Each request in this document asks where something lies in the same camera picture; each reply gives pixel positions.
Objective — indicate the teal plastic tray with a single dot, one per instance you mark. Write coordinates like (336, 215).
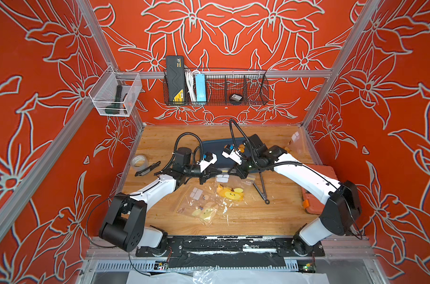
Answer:
(217, 146)

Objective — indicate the black wire wall basket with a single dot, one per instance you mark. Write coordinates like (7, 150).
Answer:
(253, 85)

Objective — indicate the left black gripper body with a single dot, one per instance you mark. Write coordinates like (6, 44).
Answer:
(192, 171)

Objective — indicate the light blue box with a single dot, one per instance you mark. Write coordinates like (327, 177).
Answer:
(200, 81)

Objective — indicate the dark green tool handle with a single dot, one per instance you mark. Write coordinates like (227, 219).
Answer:
(115, 107)

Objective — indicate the clear bag yellow dog print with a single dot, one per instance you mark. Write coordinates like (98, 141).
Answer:
(296, 144)

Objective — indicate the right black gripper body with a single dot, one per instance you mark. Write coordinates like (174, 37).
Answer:
(243, 169)

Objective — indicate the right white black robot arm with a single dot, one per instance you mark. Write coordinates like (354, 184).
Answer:
(340, 199)

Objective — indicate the black mounting base rail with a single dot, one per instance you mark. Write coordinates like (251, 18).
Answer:
(179, 245)

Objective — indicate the clear zip bag white labels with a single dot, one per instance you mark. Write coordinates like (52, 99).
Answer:
(200, 202)

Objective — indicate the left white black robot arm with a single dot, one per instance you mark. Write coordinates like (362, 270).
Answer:
(124, 223)

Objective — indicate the black box yellow label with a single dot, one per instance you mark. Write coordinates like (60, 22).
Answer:
(176, 79)

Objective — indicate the black marker pen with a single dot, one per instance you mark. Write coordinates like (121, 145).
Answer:
(147, 170)

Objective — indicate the orange plastic tool case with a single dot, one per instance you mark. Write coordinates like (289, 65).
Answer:
(319, 180)

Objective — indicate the clear acrylic wall bin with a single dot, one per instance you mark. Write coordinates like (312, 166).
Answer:
(115, 93)

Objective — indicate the clear tape roll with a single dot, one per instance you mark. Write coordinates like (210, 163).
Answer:
(139, 162)

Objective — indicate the metal kitchen tongs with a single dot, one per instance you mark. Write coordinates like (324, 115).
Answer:
(261, 189)

